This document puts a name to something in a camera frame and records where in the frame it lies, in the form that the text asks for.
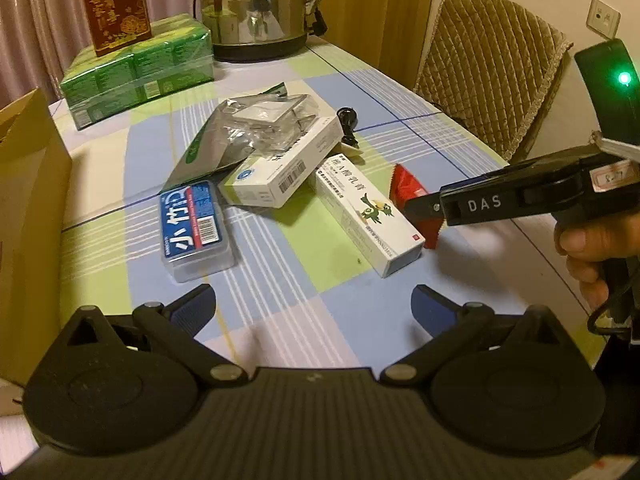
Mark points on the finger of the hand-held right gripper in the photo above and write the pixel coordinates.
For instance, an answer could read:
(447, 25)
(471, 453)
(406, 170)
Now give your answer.
(424, 207)

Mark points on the clear box with blue label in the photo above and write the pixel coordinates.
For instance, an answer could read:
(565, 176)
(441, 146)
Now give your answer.
(195, 230)

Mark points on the person's right hand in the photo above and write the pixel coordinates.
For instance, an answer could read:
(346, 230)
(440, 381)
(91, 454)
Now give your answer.
(585, 240)

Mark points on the large green tissue pack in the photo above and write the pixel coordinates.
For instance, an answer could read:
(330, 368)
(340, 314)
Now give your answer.
(140, 72)

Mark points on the brown cardboard box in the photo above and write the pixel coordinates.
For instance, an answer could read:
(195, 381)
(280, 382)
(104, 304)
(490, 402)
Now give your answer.
(30, 220)

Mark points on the chair with quilted cushion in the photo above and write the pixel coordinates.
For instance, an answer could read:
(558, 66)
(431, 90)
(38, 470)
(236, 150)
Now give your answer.
(490, 70)

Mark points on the red snack packet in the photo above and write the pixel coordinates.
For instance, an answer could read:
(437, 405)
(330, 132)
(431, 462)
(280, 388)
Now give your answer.
(407, 185)

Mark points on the pink curtain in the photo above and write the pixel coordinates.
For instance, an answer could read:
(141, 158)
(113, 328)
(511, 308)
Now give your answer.
(40, 20)

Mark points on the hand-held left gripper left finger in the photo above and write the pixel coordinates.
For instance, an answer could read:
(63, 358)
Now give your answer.
(192, 306)

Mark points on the stainless steel kettle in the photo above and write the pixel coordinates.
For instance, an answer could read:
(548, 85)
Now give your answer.
(250, 10)

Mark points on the single wall socket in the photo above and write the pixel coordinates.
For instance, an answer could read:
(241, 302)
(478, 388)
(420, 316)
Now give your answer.
(602, 17)

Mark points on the white and green medicine box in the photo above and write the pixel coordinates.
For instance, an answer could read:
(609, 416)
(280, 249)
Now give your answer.
(287, 172)

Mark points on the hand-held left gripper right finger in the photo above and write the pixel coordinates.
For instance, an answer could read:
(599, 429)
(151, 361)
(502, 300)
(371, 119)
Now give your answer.
(430, 306)

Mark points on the green and white spray box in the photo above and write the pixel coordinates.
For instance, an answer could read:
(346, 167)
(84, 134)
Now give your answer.
(200, 157)

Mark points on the clear plastic package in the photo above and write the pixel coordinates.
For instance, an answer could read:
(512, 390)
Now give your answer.
(265, 120)

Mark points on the white ointment box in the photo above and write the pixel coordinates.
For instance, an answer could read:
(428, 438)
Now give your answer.
(365, 215)

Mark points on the red gift box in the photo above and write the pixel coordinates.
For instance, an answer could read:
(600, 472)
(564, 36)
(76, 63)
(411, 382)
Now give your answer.
(115, 5)

